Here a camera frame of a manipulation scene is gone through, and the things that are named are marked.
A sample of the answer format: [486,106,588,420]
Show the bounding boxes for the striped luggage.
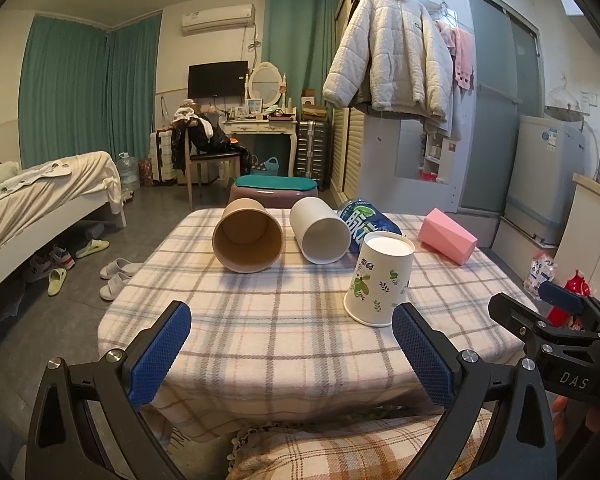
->
[149,130,178,183]

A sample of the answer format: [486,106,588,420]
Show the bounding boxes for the white vanity dresser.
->
[222,117,298,181]

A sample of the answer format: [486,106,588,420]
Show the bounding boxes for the green slipper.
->
[75,239,111,259]
[47,267,68,297]

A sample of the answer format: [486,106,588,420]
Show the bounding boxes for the black jacket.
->
[170,112,252,173]

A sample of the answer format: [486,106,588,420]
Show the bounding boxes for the black television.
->
[187,61,249,99]

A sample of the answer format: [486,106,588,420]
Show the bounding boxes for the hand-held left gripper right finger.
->
[391,302,573,480]

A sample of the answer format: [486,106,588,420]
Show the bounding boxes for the wire clothes hanger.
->
[546,77,586,122]

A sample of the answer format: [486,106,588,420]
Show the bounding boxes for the clear water jug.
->
[117,151,140,191]

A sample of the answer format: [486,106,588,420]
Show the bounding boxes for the red bag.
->
[547,269,592,328]

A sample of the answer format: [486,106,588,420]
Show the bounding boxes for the wooden chair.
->
[185,120,251,211]

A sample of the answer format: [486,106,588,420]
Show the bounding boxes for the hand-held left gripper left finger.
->
[24,301,193,480]

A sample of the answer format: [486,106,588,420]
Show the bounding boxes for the white puffer jacket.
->
[322,0,455,122]

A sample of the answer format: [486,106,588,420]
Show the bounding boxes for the white louvered wardrobe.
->
[330,0,463,211]

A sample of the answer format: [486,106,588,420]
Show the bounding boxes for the plain white paper cup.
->
[289,196,352,265]

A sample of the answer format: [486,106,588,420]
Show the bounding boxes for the person's right hand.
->
[551,394,600,442]

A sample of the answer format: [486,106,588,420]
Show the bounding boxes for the wooden counter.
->
[555,172,600,283]

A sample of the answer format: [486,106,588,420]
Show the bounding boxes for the brown cardboard box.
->
[301,90,328,121]

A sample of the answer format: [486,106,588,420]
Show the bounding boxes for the white air conditioner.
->
[181,4,256,36]

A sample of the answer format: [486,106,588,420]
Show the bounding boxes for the frosted glass door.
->
[459,0,546,211]

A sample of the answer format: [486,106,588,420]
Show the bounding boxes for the stool with green cushion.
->
[229,182,319,209]

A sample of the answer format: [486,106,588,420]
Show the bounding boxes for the brown paper cup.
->
[212,198,284,274]

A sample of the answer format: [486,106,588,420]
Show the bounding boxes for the teal plastic basket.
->
[250,156,280,177]

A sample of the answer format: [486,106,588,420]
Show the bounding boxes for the white slipper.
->
[100,274,136,302]
[100,258,143,280]

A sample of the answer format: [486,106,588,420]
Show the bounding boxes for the white washing machine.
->
[502,115,598,246]

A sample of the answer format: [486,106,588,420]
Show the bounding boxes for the green curtain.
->
[262,0,341,111]
[19,15,110,171]
[105,12,162,161]

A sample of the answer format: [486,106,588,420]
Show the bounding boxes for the clear plastic bag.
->
[525,251,556,297]

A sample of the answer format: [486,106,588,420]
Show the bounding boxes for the oval vanity mirror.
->
[245,61,287,108]

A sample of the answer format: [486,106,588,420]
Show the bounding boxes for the green stool cushion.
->
[234,175,315,192]

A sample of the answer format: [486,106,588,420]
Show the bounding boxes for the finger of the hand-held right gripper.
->
[538,280,600,322]
[488,292,572,344]

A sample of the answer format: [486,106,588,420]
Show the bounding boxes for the plaid tablecloth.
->
[97,207,541,443]

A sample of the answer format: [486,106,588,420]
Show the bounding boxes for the blue drink bottle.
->
[336,198,403,256]

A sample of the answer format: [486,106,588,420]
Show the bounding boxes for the pink towel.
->
[435,22,476,92]

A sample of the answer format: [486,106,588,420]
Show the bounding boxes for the silver suitcase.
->
[296,120,329,191]

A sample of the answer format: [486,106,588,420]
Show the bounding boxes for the pink faceted cup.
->
[418,207,479,266]

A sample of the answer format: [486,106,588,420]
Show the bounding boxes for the white leaf print paper cup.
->
[343,231,415,328]

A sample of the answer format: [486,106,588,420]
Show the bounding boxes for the bed with white bedding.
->
[0,151,128,306]

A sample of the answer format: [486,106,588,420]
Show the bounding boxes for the grey sneakers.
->
[22,245,76,283]

